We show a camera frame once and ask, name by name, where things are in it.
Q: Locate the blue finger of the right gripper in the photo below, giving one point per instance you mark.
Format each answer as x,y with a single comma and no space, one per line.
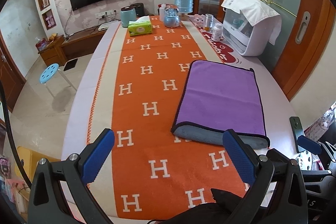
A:
306,144

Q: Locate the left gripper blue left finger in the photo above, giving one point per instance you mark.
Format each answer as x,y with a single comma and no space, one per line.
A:
94,155

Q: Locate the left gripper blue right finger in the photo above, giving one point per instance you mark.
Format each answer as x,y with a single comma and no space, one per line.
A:
255,170

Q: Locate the purple and grey towel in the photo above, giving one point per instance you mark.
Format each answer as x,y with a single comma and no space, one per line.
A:
219,97

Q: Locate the brown wooden room door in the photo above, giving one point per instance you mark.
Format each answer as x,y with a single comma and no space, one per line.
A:
11,78

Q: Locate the green cased smartphone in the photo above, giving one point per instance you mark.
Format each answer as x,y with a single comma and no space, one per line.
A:
297,131

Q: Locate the yellow box on floor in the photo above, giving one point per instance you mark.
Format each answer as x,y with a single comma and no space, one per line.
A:
30,159

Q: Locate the orange H-pattern table runner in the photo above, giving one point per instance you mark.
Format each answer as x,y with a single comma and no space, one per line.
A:
150,173

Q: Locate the blue plastic stool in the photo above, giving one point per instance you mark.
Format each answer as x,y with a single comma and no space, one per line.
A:
49,73

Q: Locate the red heart table mat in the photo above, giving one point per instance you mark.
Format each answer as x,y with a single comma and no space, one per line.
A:
223,51

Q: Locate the white desktop storage cabinet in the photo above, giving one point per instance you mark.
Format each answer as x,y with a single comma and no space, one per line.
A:
247,39

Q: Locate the wooden tv cabinet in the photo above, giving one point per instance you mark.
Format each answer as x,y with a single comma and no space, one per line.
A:
62,50

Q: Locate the white pill bottle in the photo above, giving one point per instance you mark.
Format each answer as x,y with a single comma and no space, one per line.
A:
217,32

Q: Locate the white cloth on cabinet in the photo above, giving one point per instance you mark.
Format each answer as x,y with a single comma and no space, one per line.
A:
255,11

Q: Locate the pink pig figurine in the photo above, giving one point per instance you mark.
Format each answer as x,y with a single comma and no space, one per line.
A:
198,20

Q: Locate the glass jar with lid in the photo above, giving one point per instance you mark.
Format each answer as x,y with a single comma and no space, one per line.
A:
208,22

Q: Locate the green tissue box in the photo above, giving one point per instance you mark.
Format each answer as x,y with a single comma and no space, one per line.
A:
140,26

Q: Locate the blue snow globe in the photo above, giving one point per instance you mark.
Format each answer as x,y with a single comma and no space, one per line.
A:
171,16

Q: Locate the black small appliance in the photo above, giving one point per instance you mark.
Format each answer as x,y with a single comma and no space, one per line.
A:
139,9

